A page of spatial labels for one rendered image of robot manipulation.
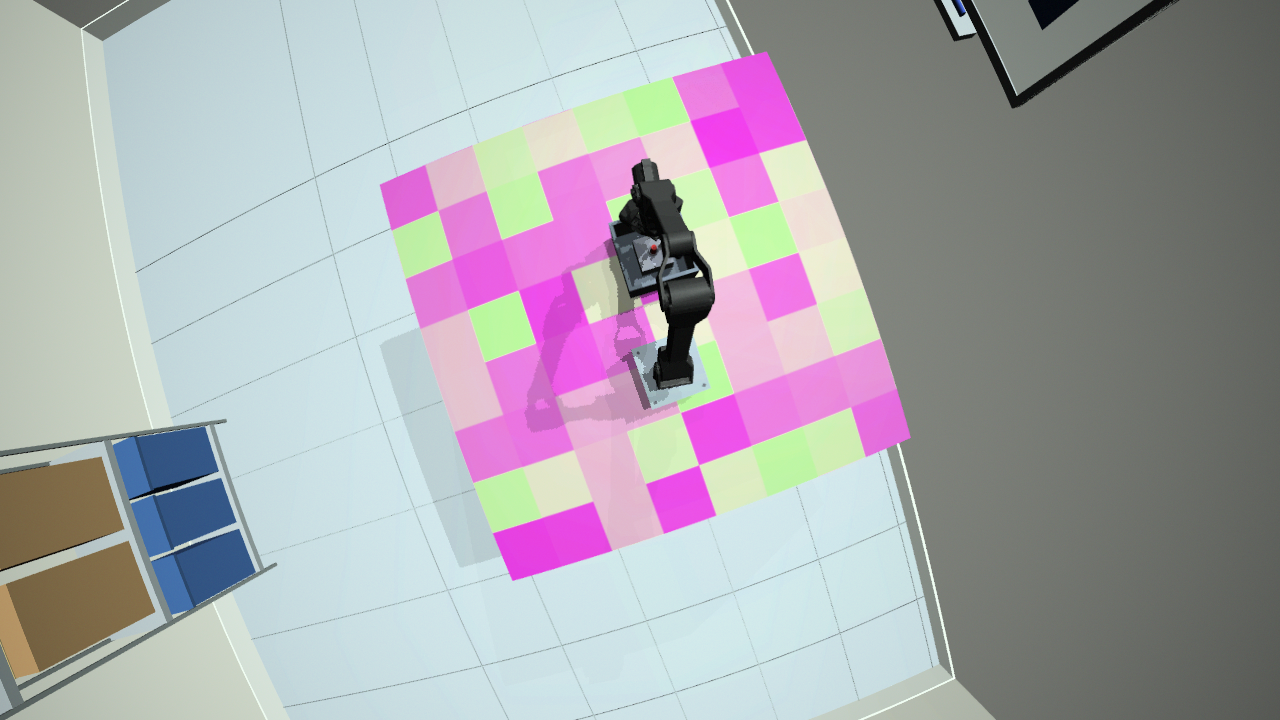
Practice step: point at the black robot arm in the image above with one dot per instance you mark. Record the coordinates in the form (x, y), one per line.
(685, 302)

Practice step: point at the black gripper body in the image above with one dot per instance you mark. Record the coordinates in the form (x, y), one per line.
(629, 215)

